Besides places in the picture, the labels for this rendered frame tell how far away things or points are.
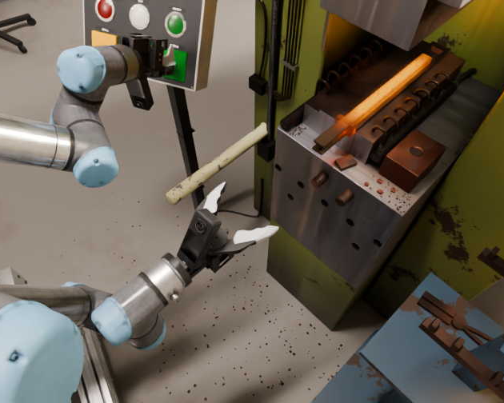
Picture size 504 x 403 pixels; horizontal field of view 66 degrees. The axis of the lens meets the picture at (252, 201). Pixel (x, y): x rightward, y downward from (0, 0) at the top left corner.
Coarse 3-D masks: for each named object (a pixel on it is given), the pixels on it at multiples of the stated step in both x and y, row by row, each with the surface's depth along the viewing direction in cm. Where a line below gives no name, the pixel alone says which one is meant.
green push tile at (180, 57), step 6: (168, 48) 98; (174, 54) 98; (180, 54) 98; (186, 54) 97; (174, 60) 99; (180, 60) 98; (186, 60) 98; (180, 66) 99; (174, 72) 100; (180, 72) 100; (174, 78) 101; (180, 78) 100
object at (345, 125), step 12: (420, 60) 100; (408, 72) 98; (384, 84) 95; (396, 84) 95; (372, 96) 93; (384, 96) 93; (360, 108) 90; (372, 108) 91; (336, 120) 89; (348, 120) 87; (360, 120) 90; (324, 132) 86; (336, 132) 86; (348, 132) 88; (324, 144) 84
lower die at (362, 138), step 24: (384, 48) 108; (360, 72) 102; (384, 72) 100; (432, 72) 100; (456, 72) 103; (336, 96) 97; (360, 96) 95; (408, 96) 95; (312, 120) 97; (336, 144) 96; (360, 144) 90
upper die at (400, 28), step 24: (336, 0) 71; (360, 0) 68; (384, 0) 65; (408, 0) 62; (432, 0) 61; (360, 24) 71; (384, 24) 67; (408, 24) 64; (432, 24) 68; (408, 48) 67
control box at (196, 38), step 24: (96, 0) 99; (120, 0) 97; (144, 0) 95; (168, 0) 93; (192, 0) 92; (216, 0) 97; (96, 24) 101; (120, 24) 99; (192, 24) 94; (192, 48) 96; (192, 72) 99
